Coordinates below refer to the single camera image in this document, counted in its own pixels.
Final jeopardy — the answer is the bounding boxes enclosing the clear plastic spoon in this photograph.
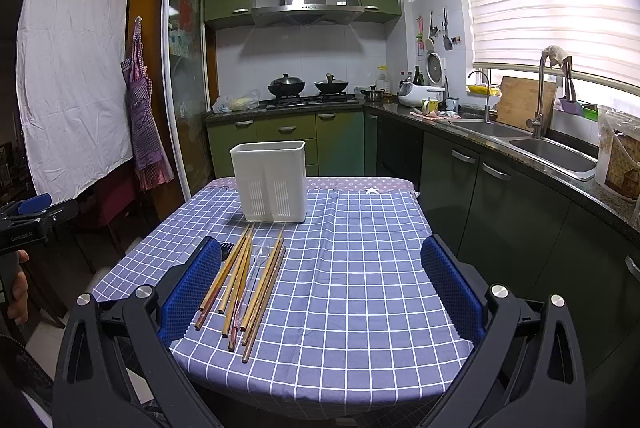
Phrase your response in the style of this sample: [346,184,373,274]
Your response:
[242,242,269,318]

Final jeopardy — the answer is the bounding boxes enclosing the chrome kitchen faucet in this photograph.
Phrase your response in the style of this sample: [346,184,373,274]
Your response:
[526,46,575,139]

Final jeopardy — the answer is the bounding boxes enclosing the person's left hand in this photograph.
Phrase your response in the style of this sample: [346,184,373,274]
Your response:
[8,249,29,325]

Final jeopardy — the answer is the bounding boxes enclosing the green lower cabinets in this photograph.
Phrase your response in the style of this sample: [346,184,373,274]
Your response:
[205,104,639,372]

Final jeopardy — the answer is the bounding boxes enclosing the blue checkered tablecloth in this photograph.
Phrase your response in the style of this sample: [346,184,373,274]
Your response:
[91,175,474,420]

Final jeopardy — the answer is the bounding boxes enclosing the purple checkered apron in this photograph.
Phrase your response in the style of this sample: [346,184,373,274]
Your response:
[120,16,175,191]

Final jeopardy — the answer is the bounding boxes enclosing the white plastic utensil holder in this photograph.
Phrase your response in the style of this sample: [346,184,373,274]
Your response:
[230,140,307,223]

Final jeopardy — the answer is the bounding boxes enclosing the stainless steel sink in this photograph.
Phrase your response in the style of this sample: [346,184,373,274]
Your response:
[452,119,597,181]

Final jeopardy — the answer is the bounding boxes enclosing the small chrome faucet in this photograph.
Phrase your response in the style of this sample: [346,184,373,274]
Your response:
[466,70,491,122]

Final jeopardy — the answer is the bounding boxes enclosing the white rice cooker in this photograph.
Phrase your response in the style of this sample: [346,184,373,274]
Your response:
[397,82,445,108]

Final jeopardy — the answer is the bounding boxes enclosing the wooden cutting board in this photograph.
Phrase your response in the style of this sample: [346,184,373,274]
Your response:
[496,76,556,134]

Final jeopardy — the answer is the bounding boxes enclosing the white hanging sheet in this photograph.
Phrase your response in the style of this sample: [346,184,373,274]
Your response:
[15,0,132,203]

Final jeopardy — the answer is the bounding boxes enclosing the sliding glass door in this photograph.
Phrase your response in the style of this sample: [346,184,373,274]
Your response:
[160,0,213,200]

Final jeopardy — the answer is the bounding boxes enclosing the black wok with lid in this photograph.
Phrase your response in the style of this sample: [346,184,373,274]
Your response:
[268,73,305,99]

